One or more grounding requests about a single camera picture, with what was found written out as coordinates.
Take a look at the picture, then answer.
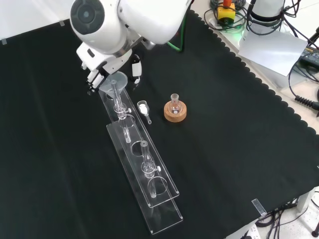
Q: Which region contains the clear acrylic funnel stand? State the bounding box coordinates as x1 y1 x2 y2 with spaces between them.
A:
98 84 184 236

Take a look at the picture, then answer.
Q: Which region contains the yellow stop button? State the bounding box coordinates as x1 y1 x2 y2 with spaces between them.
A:
217 0 236 25

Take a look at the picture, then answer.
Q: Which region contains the glass weighing funnel with powder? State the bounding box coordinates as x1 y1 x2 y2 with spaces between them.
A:
137 100 152 125

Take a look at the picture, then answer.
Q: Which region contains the black cloth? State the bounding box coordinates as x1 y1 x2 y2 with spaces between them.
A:
0 9 319 239

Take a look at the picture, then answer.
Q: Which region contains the cork ring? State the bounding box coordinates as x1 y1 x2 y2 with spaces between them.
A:
163 100 188 124

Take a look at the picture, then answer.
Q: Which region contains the small round-bottom glass flask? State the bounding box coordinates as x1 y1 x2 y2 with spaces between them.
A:
168 93 182 116

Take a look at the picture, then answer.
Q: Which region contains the black power adapter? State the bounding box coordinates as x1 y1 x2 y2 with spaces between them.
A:
298 46 319 67

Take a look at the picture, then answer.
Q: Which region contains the clear plastic funnel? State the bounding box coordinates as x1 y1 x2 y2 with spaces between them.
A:
98 71 129 99

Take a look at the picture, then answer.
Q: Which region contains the pale board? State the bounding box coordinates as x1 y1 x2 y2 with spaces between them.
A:
238 26 309 77

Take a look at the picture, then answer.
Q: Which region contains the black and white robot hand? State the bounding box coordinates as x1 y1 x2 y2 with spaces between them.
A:
76 43 143 94

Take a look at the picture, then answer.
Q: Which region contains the green cable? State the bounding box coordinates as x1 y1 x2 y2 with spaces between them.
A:
166 14 187 53

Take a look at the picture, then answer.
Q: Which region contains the black tripod leg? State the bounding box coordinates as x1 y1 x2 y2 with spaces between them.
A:
308 25 319 48

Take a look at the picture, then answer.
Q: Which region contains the white power strip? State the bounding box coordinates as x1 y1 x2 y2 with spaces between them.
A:
238 223 260 239

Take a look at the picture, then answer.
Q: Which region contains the black coiled cable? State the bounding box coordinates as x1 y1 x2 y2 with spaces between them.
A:
288 61 319 111

